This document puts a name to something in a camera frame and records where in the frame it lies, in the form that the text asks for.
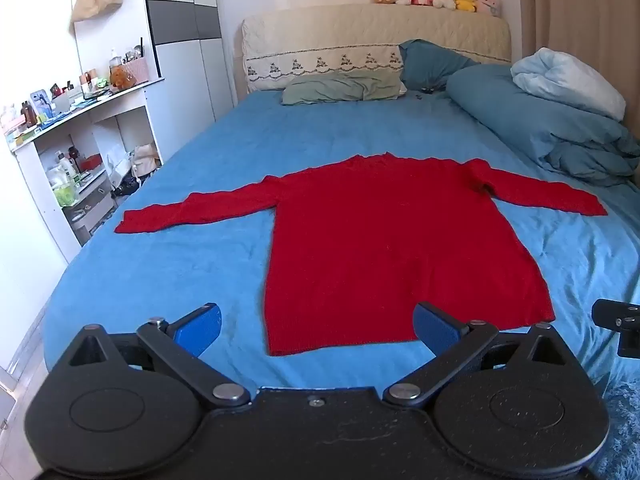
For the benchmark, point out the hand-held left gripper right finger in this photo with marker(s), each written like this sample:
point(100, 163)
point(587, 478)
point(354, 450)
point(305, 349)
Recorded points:
point(435, 327)

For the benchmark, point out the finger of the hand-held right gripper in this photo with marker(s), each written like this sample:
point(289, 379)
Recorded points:
point(617, 312)

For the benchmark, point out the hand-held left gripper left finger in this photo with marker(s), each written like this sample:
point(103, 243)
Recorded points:
point(200, 327)

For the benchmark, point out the red knit sweater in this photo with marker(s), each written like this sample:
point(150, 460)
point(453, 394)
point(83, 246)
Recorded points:
point(380, 250)

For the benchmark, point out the blue fluffy rug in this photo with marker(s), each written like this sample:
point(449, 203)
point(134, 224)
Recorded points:
point(620, 435)

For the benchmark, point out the bed with blue sheet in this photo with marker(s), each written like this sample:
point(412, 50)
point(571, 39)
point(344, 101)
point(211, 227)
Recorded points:
point(200, 160)

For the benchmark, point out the beige cloth bag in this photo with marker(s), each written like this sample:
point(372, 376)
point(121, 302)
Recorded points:
point(145, 157)

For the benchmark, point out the red box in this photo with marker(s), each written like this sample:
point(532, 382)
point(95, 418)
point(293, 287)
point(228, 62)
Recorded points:
point(91, 162)

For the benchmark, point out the blue duvet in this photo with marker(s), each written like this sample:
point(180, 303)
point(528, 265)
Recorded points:
point(540, 120)

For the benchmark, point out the white bottle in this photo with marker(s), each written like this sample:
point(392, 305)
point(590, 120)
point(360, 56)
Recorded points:
point(65, 165)

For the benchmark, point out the white shelf unit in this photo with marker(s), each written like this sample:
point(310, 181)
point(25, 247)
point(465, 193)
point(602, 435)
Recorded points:
point(35, 180)

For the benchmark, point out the small black item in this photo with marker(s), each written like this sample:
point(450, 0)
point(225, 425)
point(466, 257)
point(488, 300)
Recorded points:
point(426, 91)

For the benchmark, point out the pale blue blanket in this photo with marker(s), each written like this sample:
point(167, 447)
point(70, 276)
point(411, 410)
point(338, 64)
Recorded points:
point(565, 77)

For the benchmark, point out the green pillow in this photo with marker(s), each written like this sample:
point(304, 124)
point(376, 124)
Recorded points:
point(345, 87)

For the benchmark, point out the orange bear-shaped jar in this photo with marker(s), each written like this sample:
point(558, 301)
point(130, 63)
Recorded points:
point(120, 78)

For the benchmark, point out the blue pillow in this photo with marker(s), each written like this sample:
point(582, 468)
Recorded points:
point(430, 62)

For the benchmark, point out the pink container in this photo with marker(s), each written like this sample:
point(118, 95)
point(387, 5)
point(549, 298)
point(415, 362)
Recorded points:
point(139, 69)

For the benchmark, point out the white and grey wardrobe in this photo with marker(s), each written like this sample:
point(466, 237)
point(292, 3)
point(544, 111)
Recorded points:
point(190, 60)

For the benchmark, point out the brown bottle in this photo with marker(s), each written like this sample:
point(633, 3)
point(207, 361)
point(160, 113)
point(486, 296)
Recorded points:
point(28, 114)

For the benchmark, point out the cream quilted headboard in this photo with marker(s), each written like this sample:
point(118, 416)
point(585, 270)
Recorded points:
point(370, 30)

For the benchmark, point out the beige curtain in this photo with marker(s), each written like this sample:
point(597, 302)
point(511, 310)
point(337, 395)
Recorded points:
point(575, 5)

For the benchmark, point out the pale pink plush toy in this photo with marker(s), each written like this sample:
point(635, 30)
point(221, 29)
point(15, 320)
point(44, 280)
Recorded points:
point(488, 5)

